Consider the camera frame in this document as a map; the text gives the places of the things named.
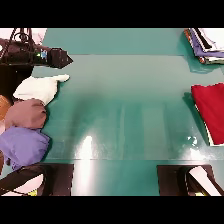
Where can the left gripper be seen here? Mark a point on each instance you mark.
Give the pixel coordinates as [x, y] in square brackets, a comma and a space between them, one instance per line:
[60, 58]

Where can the red T-shirt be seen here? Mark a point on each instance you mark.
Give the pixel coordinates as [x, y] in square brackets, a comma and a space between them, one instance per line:
[211, 110]

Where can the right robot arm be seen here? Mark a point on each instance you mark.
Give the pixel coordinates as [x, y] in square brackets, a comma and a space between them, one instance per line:
[200, 180]

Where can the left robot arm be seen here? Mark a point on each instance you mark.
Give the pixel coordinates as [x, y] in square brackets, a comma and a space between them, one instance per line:
[23, 55]

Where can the mauve garment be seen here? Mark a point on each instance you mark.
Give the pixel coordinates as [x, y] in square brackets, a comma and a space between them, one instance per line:
[26, 115]

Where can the orange-brown garment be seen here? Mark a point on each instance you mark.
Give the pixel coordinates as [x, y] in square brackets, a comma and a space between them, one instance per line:
[3, 106]

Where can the purple garment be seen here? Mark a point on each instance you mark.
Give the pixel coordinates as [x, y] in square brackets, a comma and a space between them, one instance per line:
[203, 51]
[23, 145]

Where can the patterned garment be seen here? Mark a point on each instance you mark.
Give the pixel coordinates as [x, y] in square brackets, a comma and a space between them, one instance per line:
[200, 59]

